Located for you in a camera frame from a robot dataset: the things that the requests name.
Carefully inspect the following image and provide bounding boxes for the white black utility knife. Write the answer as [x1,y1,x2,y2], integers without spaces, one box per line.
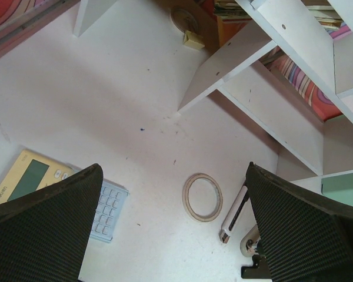
[219,183,249,244]

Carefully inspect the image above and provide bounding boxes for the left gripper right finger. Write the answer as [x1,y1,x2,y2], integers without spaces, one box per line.
[245,162,353,281]

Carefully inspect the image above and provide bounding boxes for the white wooden bookshelf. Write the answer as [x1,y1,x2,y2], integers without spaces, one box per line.
[77,1,353,182]

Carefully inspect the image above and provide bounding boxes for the green desk organizer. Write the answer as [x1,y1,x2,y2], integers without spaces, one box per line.
[321,173,353,207]

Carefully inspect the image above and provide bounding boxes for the yellow sticky notes under shelf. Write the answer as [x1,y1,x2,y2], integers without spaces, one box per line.
[183,31,205,50]

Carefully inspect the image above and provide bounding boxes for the masking tape roll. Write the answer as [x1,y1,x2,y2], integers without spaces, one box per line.
[182,173,223,223]

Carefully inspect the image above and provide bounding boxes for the yellow blue calculator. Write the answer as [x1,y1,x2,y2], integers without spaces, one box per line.
[0,149,129,243]

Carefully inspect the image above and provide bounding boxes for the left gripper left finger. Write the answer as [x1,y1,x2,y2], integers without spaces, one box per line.
[0,163,103,281]

